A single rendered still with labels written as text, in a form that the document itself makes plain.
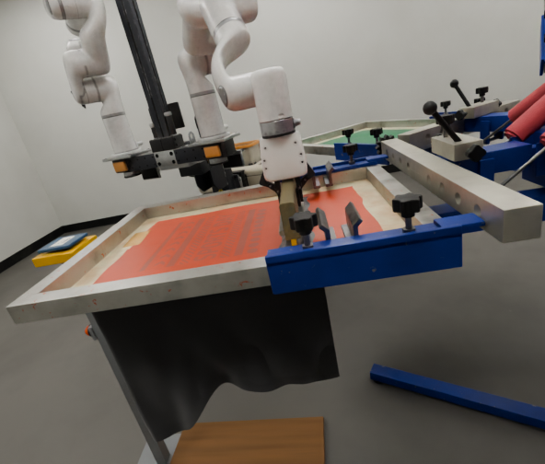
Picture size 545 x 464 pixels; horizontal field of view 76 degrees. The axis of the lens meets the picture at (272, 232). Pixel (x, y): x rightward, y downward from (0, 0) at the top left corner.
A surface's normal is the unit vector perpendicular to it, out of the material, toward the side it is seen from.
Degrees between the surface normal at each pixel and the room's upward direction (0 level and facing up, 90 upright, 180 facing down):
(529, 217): 90
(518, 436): 0
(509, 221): 90
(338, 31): 90
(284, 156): 92
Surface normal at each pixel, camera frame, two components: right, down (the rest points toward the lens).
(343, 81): -0.05, 0.37
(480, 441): -0.20, -0.91
